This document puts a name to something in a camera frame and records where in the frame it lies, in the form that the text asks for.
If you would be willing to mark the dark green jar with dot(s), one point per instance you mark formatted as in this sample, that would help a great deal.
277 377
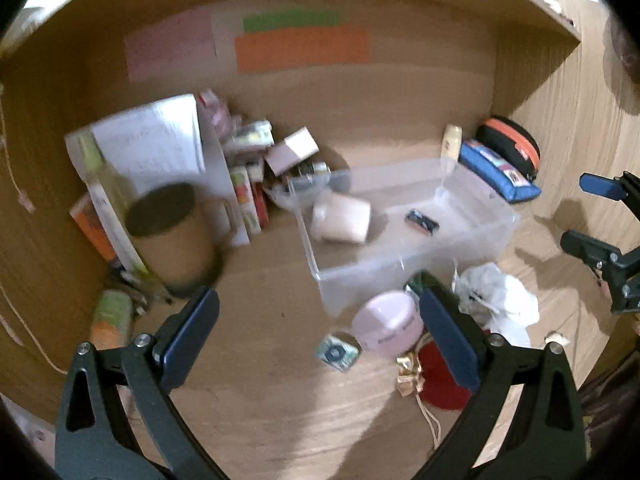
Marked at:
419 283

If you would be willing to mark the green paper strip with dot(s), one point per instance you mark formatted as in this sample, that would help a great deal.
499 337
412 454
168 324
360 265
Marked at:
290 18

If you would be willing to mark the orange book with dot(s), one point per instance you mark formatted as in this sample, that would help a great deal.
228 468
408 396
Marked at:
85 216

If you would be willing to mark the small pink white box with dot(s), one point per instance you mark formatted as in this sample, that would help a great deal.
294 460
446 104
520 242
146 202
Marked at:
291 151

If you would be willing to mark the white drawstring cloth bag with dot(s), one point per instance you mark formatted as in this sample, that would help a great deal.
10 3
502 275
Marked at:
497 302

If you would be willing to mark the cream lotion tube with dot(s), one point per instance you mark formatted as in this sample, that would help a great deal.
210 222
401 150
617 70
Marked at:
451 146

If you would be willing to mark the white folder board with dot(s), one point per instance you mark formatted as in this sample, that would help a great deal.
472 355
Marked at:
216 182

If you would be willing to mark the glass bowl with trinkets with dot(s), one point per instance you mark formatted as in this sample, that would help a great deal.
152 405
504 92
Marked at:
299 185

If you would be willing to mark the blue pencil pouch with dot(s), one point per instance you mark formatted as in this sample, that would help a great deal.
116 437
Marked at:
499 174

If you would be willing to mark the pink paper sheet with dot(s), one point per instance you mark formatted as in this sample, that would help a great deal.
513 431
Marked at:
184 37

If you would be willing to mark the white paper receipt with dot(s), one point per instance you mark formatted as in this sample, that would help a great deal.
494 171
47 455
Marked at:
153 144

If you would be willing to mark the floral washi tape roll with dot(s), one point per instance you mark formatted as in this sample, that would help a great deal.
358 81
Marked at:
340 351

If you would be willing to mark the brown mug with handle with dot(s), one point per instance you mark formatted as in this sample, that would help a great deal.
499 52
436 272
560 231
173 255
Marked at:
173 238

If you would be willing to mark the fruit pattern booklet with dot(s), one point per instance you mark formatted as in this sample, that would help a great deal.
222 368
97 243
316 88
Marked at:
244 195

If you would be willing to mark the orange green tube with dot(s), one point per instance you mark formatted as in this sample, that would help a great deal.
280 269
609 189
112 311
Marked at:
112 320

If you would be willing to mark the red velvet pouch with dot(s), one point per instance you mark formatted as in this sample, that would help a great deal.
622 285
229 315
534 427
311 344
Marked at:
438 387

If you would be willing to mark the black orange round case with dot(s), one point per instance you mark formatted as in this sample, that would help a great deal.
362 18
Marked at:
512 142

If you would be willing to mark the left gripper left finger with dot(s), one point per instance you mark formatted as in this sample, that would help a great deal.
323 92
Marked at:
94 438

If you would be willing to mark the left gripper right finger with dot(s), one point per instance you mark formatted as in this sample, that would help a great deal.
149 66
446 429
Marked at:
545 439

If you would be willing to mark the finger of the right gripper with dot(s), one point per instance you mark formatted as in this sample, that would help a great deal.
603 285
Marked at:
601 186
585 248

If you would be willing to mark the orange paper strip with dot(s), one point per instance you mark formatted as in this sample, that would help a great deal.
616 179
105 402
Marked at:
288 48

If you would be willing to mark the pink round case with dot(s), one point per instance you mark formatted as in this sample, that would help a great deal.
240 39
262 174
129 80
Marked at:
388 325

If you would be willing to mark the clear plastic storage bin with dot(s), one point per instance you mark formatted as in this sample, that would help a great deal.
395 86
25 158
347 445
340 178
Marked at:
475 225

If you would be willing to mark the small seashell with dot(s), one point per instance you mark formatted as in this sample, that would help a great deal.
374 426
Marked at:
556 338

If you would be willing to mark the translucent plastic cup container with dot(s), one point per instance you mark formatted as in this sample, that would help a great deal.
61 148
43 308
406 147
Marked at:
341 218

